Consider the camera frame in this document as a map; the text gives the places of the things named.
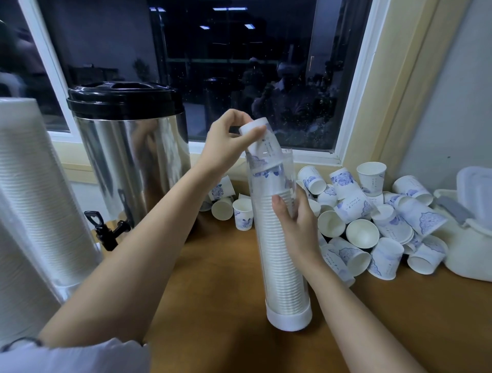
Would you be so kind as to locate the person's left hand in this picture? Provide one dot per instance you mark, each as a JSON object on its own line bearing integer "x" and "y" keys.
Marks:
{"x": 223, "y": 150}

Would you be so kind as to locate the person's right hand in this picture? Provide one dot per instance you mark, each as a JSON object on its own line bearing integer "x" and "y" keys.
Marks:
{"x": 302, "y": 238}

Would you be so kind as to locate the nested stack of paper cups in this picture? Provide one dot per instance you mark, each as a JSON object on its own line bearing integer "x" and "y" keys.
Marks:
{"x": 42, "y": 207}
{"x": 277, "y": 269}
{"x": 21, "y": 300}

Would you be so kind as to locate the single blue-printed paper cup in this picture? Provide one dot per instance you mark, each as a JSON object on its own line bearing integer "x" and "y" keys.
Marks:
{"x": 263, "y": 142}

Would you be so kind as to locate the pile of paper cups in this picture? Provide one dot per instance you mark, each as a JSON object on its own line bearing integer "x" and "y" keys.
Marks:
{"x": 384, "y": 223}

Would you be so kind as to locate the white tube cap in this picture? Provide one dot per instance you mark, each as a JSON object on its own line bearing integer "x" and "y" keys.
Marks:
{"x": 17, "y": 110}

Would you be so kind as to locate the person's right forearm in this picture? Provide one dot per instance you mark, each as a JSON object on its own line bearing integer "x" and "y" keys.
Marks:
{"x": 361, "y": 327}

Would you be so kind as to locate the person's left forearm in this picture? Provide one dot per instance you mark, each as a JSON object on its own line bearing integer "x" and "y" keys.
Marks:
{"x": 131, "y": 269}

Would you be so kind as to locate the person's grey shirt sleeve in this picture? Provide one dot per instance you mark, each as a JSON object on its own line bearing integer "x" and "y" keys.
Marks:
{"x": 77, "y": 357}

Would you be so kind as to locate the stainless steel water dispenser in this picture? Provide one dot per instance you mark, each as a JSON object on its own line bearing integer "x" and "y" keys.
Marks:
{"x": 134, "y": 150}

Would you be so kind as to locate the white framed window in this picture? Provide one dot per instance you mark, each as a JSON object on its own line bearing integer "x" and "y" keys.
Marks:
{"x": 254, "y": 61}

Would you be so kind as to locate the translucent plastic box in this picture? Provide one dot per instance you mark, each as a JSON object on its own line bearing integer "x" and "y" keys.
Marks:
{"x": 465, "y": 253}

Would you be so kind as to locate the white plastic lid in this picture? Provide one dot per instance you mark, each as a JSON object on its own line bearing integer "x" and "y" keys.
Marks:
{"x": 478, "y": 196}

